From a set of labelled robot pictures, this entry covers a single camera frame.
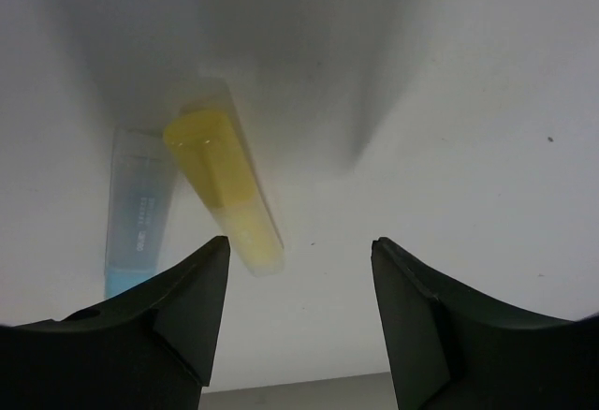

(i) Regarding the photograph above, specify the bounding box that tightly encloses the blue highlighter marker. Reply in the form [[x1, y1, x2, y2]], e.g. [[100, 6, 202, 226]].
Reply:
[[104, 128, 175, 299]]

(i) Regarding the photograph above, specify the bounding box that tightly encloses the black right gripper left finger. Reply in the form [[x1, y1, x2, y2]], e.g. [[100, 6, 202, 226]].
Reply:
[[1, 236, 230, 409]]

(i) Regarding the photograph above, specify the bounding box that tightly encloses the yellow highlighter marker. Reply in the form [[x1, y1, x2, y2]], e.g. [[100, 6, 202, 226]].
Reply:
[[162, 77, 285, 280]]

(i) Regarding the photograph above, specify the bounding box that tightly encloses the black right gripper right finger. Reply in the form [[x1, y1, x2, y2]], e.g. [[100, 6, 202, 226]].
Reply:
[[371, 238, 598, 409]]

